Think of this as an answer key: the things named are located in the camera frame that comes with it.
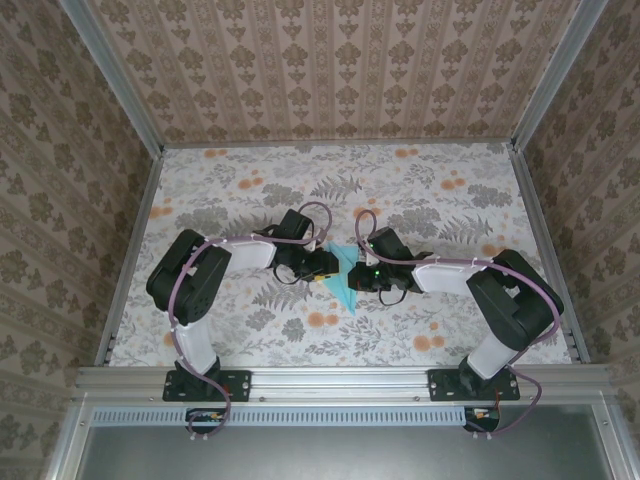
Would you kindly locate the aluminium side rail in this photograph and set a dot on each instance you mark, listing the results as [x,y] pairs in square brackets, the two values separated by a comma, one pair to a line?
[550,225]
[131,255]

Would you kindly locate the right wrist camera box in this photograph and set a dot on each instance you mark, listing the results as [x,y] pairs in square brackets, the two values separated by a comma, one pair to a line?
[370,257]

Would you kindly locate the aluminium mounting rail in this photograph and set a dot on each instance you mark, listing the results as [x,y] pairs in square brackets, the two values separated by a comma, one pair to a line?
[340,385]

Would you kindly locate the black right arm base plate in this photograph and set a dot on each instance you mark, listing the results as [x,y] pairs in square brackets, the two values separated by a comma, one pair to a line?
[445,385]

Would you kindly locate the floral printed table cover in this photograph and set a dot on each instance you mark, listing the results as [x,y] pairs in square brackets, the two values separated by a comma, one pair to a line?
[310,175]

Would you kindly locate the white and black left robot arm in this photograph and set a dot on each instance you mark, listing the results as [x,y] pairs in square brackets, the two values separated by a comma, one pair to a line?
[192,285]

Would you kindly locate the light blue cloth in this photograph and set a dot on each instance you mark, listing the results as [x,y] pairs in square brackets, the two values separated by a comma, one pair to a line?
[345,290]

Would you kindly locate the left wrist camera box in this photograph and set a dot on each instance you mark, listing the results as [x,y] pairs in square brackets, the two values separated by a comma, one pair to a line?
[312,246]

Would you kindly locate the grey metal panel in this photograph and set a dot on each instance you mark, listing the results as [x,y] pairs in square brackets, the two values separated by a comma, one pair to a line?
[340,455]

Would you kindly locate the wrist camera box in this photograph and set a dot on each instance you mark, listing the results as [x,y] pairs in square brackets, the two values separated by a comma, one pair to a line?
[312,246]
[370,257]

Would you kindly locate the small black connector board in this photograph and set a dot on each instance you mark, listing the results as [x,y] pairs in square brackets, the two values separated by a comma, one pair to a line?
[205,416]
[482,415]

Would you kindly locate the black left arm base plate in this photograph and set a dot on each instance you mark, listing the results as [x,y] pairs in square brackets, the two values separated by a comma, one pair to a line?
[240,385]

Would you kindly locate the aluminium frame post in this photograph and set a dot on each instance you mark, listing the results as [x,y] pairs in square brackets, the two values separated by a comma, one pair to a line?
[555,75]
[115,75]

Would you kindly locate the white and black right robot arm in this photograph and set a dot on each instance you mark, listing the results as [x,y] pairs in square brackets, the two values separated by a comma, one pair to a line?
[515,310]

